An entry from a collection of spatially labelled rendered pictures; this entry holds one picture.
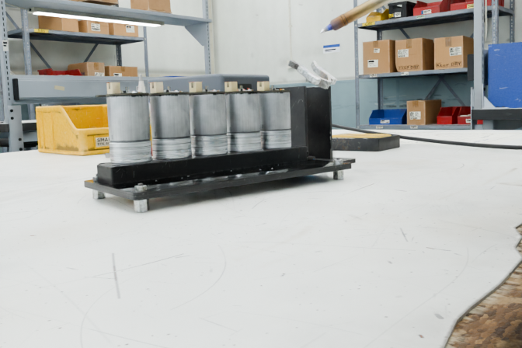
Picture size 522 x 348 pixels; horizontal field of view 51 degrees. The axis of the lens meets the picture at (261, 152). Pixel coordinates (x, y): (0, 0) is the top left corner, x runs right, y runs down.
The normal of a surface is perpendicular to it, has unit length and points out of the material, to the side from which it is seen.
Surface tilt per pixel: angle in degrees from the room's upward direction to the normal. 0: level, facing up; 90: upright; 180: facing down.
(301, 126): 90
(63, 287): 0
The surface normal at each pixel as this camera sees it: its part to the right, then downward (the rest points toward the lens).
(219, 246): -0.04, -1.00
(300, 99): -0.68, 0.09
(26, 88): 0.77, 0.03
